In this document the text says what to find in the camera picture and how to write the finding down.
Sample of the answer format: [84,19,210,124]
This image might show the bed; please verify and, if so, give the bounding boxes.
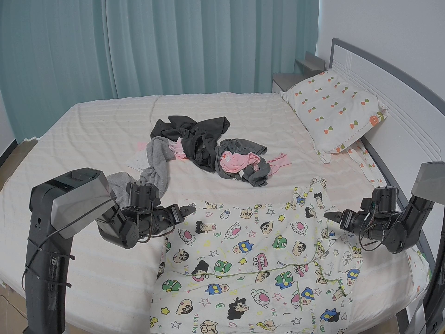
[0,38,445,334]

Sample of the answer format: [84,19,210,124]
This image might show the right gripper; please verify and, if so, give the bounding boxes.
[339,209,375,238]

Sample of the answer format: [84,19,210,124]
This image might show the pile of clothes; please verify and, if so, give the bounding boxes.
[107,115,292,206]

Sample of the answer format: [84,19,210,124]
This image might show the blue-green curtain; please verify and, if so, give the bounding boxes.
[0,0,320,142]

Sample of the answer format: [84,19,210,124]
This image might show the grey bedside table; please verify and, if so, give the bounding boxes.
[272,51,329,93]

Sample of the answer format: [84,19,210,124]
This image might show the white printed pyjama top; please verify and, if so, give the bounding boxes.
[149,177,364,334]

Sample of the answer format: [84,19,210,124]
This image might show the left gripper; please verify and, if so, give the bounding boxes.
[138,203,187,238]

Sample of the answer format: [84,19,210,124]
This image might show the black cable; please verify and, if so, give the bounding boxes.
[22,195,119,281]

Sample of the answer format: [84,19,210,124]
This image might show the white printed pillow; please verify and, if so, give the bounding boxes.
[281,69,389,164]

